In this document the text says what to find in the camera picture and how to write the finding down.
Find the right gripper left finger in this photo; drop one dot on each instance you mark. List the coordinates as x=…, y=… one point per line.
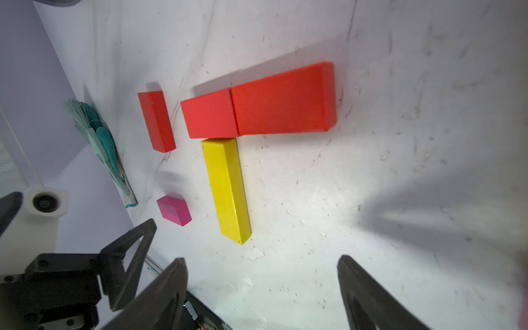
x=158, y=306

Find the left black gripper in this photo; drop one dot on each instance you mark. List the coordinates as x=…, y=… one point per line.
x=61, y=291

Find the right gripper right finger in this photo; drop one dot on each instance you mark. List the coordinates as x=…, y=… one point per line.
x=367, y=304

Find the yellow block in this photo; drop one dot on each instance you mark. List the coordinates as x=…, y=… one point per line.
x=226, y=182

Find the red block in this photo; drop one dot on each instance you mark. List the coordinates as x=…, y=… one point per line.
x=297, y=101
x=157, y=119
x=211, y=116

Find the pink block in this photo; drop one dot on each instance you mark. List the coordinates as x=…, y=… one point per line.
x=523, y=317

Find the magenta block in pile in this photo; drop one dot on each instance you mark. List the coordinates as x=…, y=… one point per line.
x=175, y=210

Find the dark glass vase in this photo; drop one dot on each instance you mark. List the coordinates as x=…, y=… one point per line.
x=59, y=3

